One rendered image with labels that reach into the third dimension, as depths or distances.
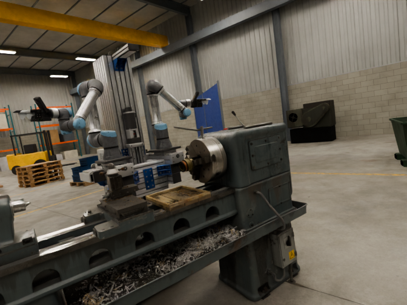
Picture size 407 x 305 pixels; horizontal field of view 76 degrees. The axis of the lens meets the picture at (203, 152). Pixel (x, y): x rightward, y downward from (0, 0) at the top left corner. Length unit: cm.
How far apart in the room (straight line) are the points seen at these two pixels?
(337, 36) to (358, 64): 135
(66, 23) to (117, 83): 1084
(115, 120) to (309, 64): 1045
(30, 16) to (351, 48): 1207
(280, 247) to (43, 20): 1209
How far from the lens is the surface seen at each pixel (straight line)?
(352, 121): 1162
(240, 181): 180
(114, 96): 243
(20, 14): 1268
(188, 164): 173
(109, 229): 139
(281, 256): 217
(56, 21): 1308
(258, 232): 187
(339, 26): 1202
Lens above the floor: 134
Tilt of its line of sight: 6 degrees down
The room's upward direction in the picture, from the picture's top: 8 degrees counter-clockwise
